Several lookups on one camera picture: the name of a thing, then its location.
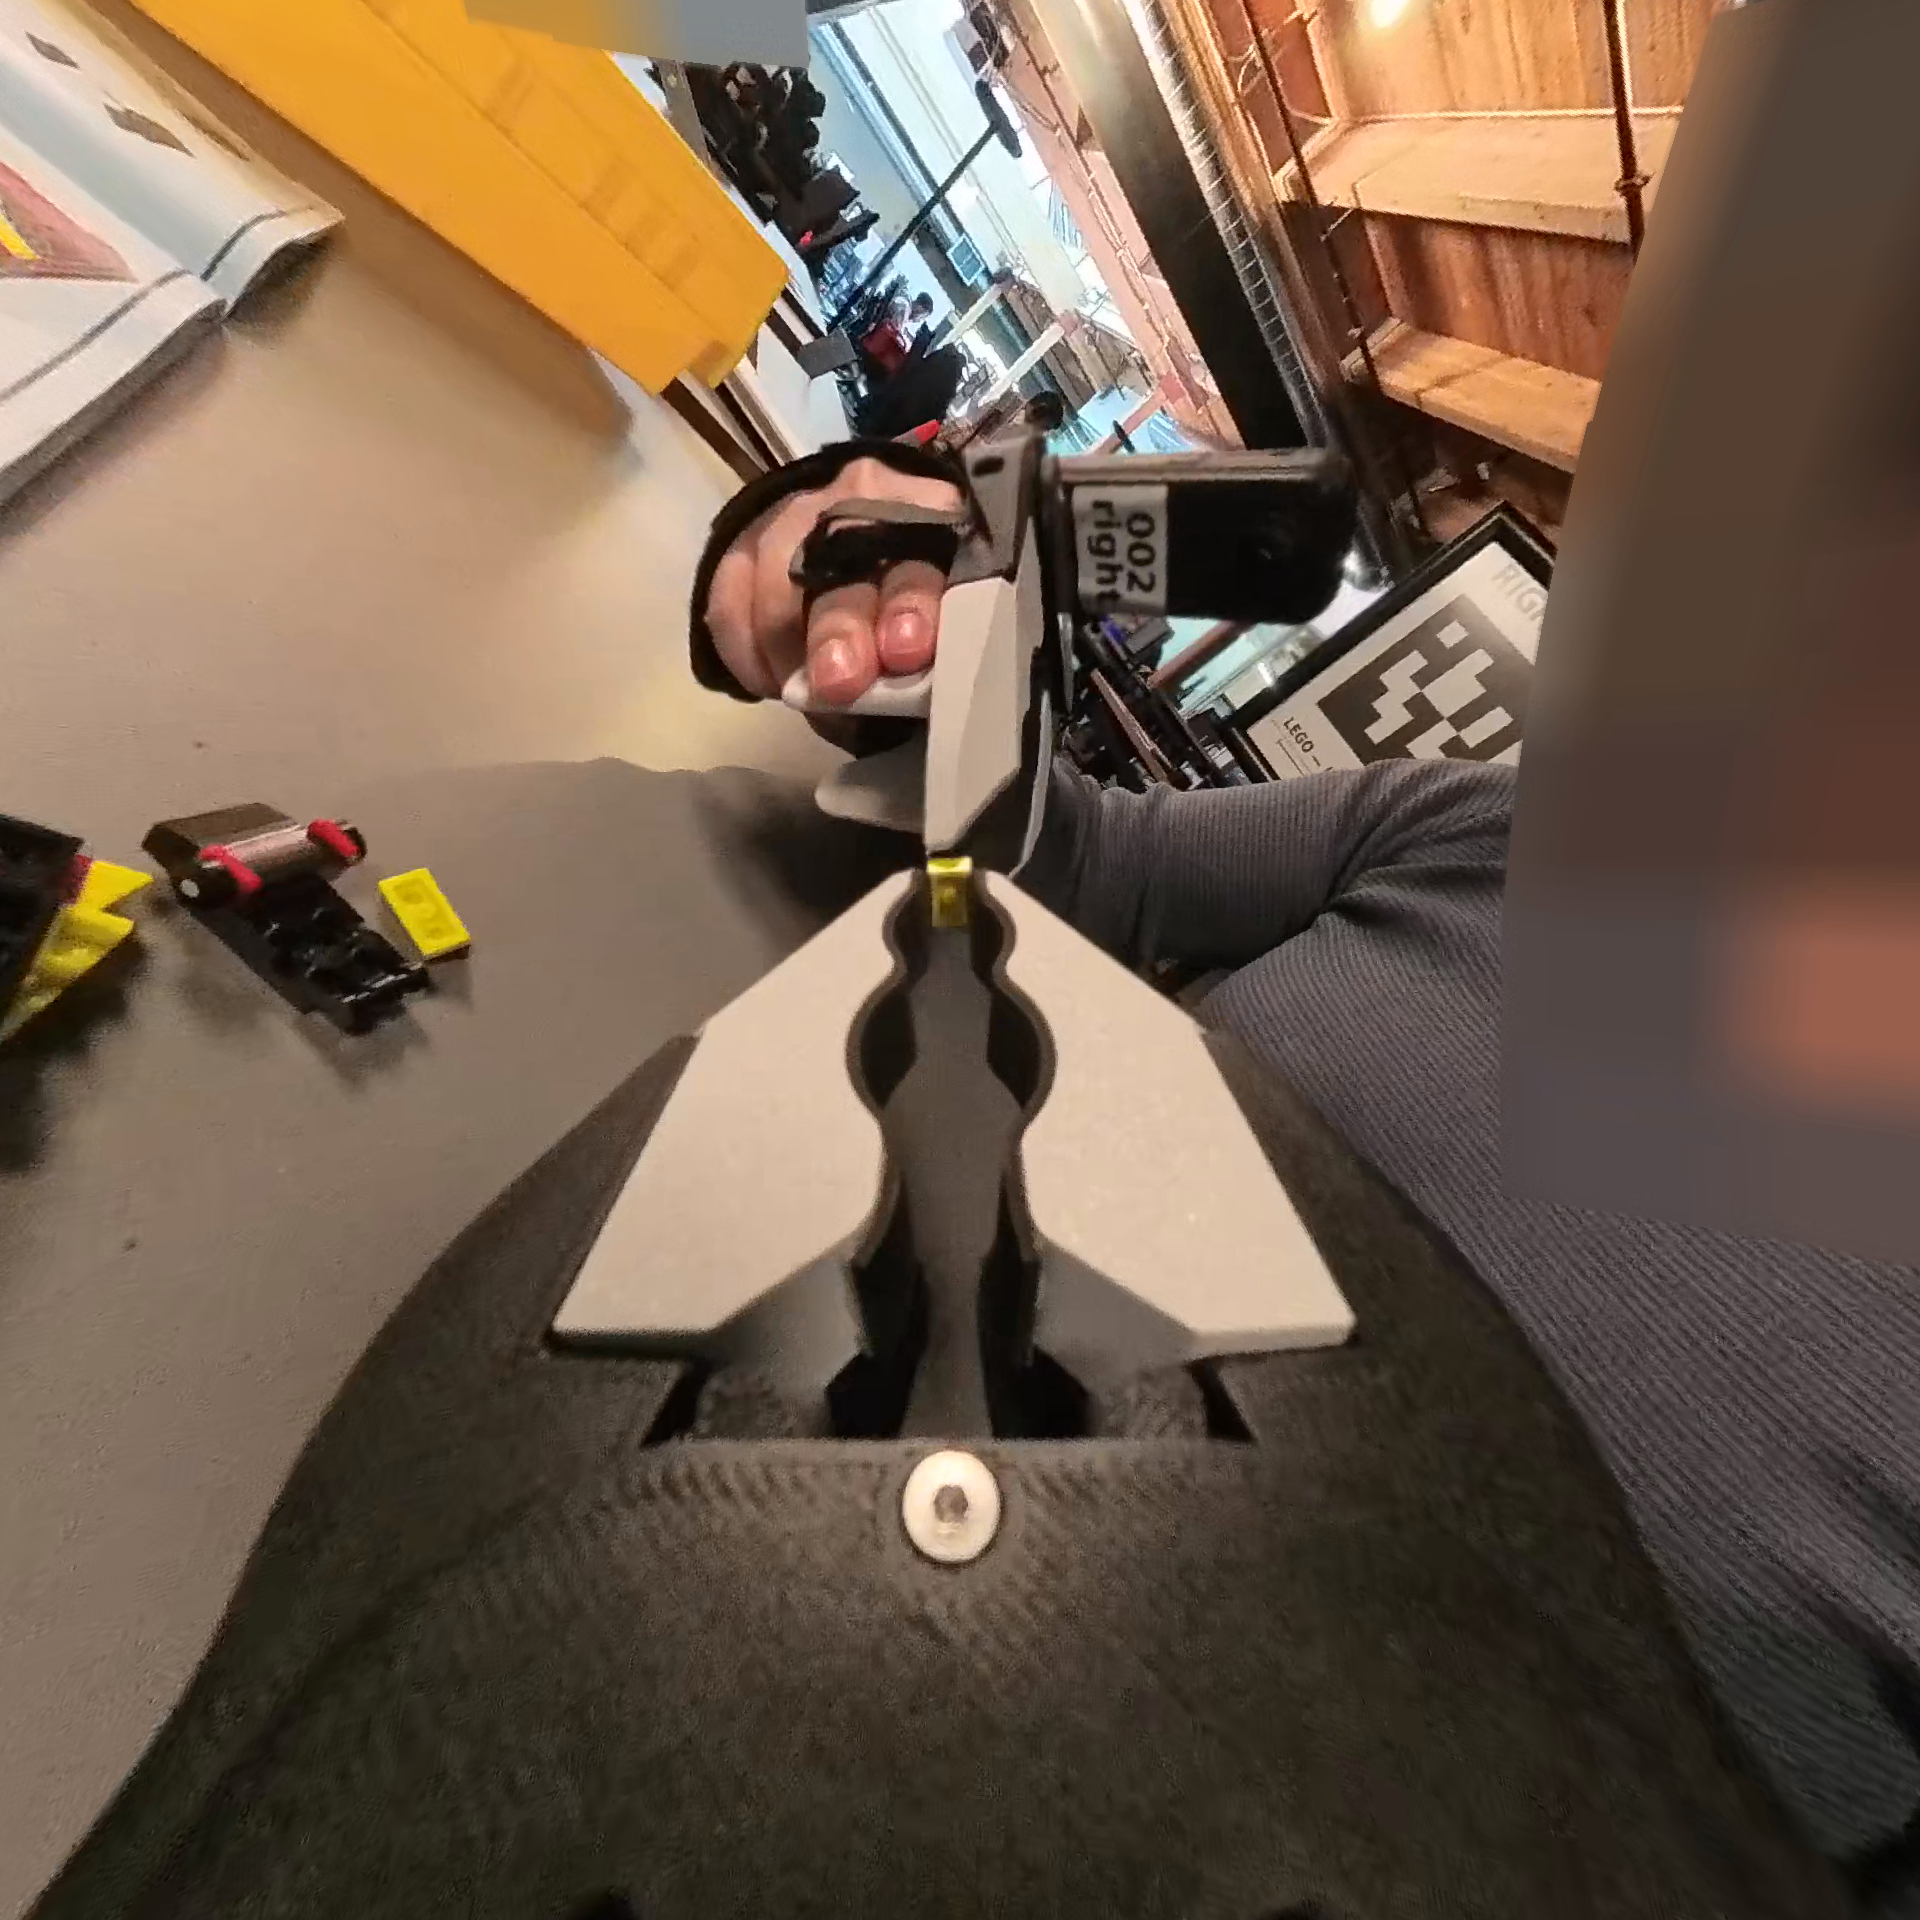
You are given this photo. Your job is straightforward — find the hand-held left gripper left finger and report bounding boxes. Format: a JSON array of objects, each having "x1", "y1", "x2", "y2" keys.
[{"x1": 552, "y1": 866, "x2": 922, "y2": 1442}]

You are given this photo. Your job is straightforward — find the red yellow black brick assembly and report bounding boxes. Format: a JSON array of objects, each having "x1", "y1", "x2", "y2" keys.
[{"x1": 0, "y1": 815, "x2": 156, "y2": 1047}]

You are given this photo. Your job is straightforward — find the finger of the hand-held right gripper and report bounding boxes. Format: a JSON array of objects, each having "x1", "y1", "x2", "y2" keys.
[
  {"x1": 918, "y1": 575, "x2": 1051, "y2": 862},
  {"x1": 990, "y1": 622, "x2": 1077, "y2": 882}
]

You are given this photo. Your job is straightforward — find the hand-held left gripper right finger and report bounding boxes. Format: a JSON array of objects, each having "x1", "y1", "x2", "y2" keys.
[{"x1": 977, "y1": 870, "x2": 1356, "y2": 1442}]

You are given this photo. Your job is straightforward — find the black brick assembly red pins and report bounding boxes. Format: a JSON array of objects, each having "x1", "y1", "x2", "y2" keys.
[{"x1": 142, "y1": 802, "x2": 435, "y2": 1037}]

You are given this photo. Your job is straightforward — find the open instruction booklet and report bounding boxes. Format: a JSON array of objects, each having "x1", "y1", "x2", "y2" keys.
[{"x1": 0, "y1": 0, "x2": 347, "y2": 507}]

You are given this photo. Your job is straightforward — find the person's right hand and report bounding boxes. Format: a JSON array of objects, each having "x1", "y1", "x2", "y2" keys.
[{"x1": 701, "y1": 454, "x2": 969, "y2": 710}]

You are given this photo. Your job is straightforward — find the black framed tag sign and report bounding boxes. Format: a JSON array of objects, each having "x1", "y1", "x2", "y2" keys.
[{"x1": 1228, "y1": 503, "x2": 1562, "y2": 787}]

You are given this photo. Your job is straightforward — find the person's grey sweater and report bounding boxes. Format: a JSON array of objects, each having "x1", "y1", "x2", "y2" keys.
[{"x1": 1200, "y1": 960, "x2": 1920, "y2": 1876}]

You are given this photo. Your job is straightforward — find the yellow toy plate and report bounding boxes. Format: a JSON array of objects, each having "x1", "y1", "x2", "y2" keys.
[{"x1": 374, "y1": 866, "x2": 473, "y2": 963}]

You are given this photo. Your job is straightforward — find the yellow plastic bin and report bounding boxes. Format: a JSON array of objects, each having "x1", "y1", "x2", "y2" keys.
[{"x1": 129, "y1": 0, "x2": 794, "y2": 395}]

